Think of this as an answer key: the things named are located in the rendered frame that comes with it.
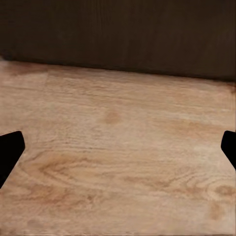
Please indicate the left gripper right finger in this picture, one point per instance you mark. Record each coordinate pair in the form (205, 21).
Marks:
(228, 145)

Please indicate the cabinet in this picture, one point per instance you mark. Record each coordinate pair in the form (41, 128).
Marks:
(185, 38)

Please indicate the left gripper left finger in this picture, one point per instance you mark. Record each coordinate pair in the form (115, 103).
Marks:
(11, 148)

